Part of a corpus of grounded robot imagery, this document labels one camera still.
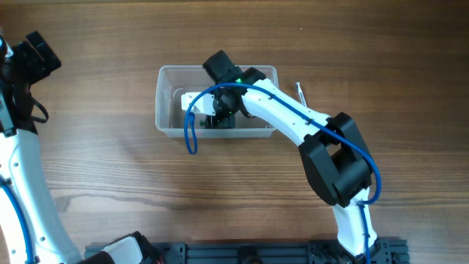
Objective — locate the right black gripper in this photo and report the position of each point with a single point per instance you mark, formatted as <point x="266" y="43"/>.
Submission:
<point x="220" y="122"/>

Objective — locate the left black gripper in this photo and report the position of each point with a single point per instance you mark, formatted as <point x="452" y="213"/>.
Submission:
<point x="40" y="56"/>

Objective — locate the clear plastic container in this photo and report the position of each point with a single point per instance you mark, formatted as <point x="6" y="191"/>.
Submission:
<point x="175" y="80"/>

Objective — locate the small silver wrench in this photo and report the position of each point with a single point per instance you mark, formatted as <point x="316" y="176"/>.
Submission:
<point x="300" y="94"/>

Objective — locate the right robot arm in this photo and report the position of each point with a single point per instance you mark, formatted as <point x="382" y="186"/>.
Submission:
<point x="335" y="158"/>

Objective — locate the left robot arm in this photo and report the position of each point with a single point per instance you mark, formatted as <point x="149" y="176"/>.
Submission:
<point x="32" y="229"/>

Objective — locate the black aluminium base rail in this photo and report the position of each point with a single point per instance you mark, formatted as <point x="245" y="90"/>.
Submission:
<point x="384" y="250"/>

